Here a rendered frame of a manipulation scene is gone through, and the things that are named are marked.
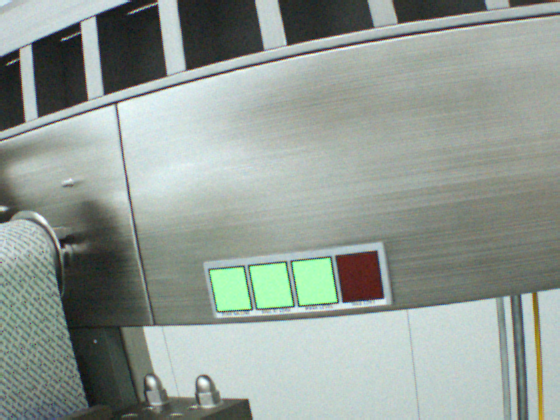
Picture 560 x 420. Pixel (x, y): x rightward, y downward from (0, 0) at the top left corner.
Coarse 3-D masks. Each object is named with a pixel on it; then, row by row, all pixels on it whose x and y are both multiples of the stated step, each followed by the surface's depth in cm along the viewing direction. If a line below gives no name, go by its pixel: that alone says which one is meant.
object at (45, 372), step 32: (0, 320) 127; (32, 320) 133; (64, 320) 138; (0, 352) 126; (32, 352) 132; (64, 352) 137; (0, 384) 125; (32, 384) 130; (64, 384) 136; (0, 416) 124; (32, 416) 129
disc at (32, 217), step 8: (16, 216) 143; (24, 216) 141; (32, 216) 140; (40, 216) 140; (40, 224) 140; (48, 224) 139; (48, 232) 139; (48, 240) 139; (56, 240) 138; (56, 248) 138; (56, 256) 138; (56, 264) 139; (64, 264) 138; (56, 272) 139; (64, 272) 138; (64, 280) 139
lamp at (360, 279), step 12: (348, 264) 121; (360, 264) 120; (372, 264) 119; (348, 276) 121; (360, 276) 120; (372, 276) 120; (348, 288) 122; (360, 288) 121; (372, 288) 120; (348, 300) 122
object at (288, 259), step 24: (216, 264) 132; (240, 264) 130; (264, 264) 128; (288, 264) 126; (336, 264) 122; (384, 264) 119; (336, 288) 122; (384, 288) 119; (216, 312) 133; (240, 312) 131; (264, 312) 129; (288, 312) 127
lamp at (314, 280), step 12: (300, 264) 125; (312, 264) 124; (324, 264) 123; (300, 276) 125; (312, 276) 124; (324, 276) 123; (300, 288) 125; (312, 288) 124; (324, 288) 123; (300, 300) 125; (312, 300) 124; (324, 300) 124; (336, 300) 123
